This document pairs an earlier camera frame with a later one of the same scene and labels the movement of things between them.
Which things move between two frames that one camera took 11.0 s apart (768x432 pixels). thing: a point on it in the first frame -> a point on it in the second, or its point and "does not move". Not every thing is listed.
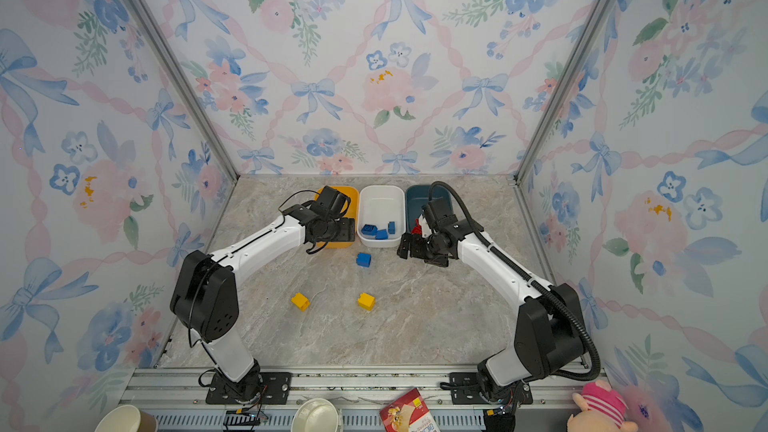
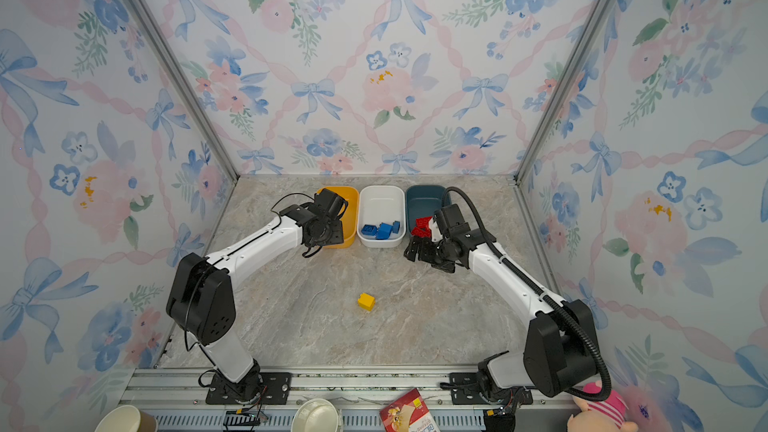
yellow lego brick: (366, 301) does not move
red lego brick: (417, 229) does not move
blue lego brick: (363, 260) -> (383, 231)
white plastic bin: (379, 205) does not move
